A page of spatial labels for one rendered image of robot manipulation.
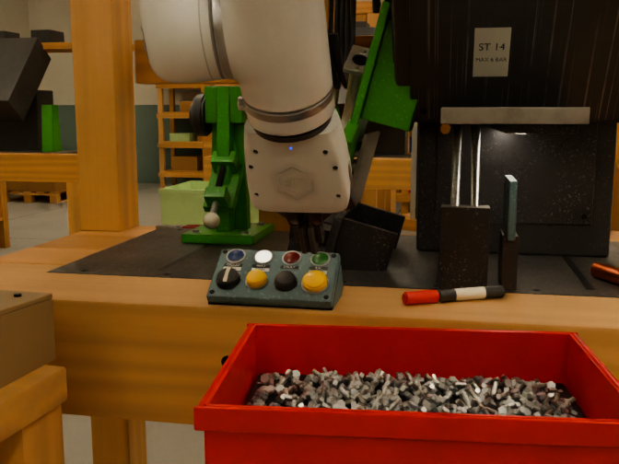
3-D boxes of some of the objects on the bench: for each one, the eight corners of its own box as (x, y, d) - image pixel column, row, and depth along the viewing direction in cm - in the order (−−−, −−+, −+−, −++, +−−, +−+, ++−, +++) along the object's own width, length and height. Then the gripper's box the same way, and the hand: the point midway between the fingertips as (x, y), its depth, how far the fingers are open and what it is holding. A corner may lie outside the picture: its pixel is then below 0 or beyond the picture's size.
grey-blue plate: (517, 292, 93) (521, 180, 91) (500, 291, 94) (505, 180, 91) (511, 275, 102) (516, 175, 100) (496, 275, 103) (500, 174, 100)
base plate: (920, 327, 85) (923, 309, 84) (46, 284, 105) (45, 271, 105) (769, 257, 125) (770, 245, 125) (159, 237, 146) (159, 226, 146)
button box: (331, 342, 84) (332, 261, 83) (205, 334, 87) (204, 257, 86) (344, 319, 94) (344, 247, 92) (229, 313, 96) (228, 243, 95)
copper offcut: (648, 292, 93) (650, 274, 93) (634, 293, 93) (635, 275, 92) (602, 276, 102) (603, 261, 101) (589, 277, 101) (589, 261, 101)
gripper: (373, 83, 70) (381, 223, 83) (222, 85, 73) (252, 219, 85) (366, 131, 65) (376, 272, 77) (203, 130, 67) (239, 267, 80)
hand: (309, 231), depth 80 cm, fingers closed
